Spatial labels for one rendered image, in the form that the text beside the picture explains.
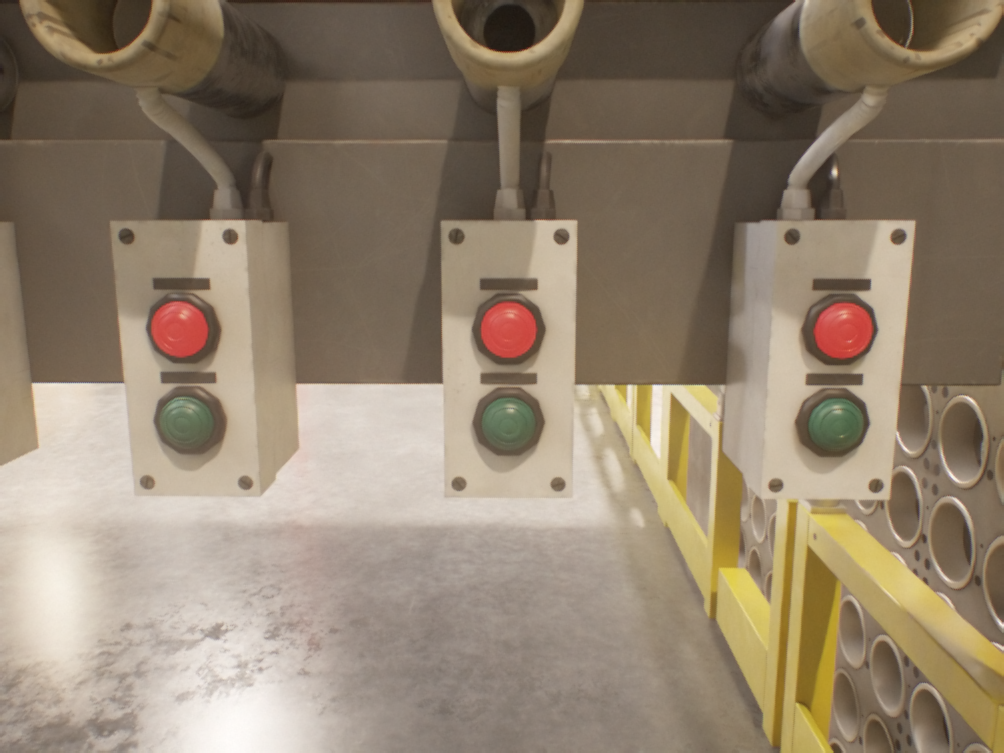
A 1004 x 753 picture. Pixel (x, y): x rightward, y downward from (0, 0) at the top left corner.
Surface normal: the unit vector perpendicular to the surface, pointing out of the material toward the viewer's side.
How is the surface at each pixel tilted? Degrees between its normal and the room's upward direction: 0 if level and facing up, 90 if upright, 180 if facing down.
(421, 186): 90
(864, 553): 0
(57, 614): 0
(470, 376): 90
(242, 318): 90
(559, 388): 90
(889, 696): 23
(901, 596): 0
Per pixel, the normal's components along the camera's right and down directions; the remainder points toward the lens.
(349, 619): 0.00, -0.98
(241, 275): -0.01, 0.19
